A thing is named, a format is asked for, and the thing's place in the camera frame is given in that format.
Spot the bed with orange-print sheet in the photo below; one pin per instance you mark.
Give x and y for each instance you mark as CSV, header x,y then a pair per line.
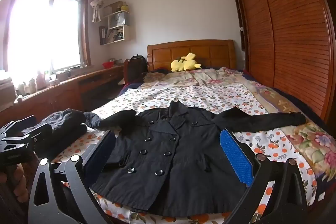
x,y
215,98

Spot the pink bottle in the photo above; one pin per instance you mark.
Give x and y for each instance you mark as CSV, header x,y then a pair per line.
x,y
40,81

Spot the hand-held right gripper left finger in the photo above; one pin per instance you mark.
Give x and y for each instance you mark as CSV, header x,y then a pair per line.
x,y
102,150

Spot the window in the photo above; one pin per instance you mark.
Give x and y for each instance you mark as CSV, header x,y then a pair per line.
x,y
44,29

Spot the wooden slatted wardrobe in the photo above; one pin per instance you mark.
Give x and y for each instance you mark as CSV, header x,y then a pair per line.
x,y
288,37

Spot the red bowl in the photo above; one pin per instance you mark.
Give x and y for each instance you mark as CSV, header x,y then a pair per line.
x,y
108,65

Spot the black double-breasted coat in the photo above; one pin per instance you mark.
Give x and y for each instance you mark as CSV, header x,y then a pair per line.
x,y
170,161

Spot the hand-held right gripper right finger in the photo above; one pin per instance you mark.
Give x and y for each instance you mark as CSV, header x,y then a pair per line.
x,y
236,158

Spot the folded black garment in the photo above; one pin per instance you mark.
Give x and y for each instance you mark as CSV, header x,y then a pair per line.
x,y
68,138

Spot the white wall shelf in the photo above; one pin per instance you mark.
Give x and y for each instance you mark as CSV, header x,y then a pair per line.
x,y
128,32

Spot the yellow plush toy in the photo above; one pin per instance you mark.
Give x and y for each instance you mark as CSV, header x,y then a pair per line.
x,y
183,64

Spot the knotted white curtain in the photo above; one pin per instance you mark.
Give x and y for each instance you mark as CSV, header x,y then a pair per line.
x,y
97,3

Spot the small yellow shelf toy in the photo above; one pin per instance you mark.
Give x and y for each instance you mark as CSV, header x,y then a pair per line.
x,y
124,7

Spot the person's left hand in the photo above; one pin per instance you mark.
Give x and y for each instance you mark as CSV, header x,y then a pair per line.
x,y
19,182

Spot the black backpack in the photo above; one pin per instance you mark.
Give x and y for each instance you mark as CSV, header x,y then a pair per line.
x,y
137,66

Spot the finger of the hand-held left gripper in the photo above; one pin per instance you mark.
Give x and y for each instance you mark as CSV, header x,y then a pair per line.
x,y
15,127
39,138

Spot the long wooden desk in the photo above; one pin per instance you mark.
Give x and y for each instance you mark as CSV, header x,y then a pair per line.
x,y
65,90

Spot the wooden bed headboard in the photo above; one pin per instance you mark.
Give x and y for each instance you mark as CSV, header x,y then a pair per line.
x,y
210,53

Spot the white paper bag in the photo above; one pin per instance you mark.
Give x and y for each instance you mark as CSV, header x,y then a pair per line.
x,y
118,20

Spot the folded dark grey garment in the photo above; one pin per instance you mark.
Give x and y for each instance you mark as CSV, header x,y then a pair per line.
x,y
65,119

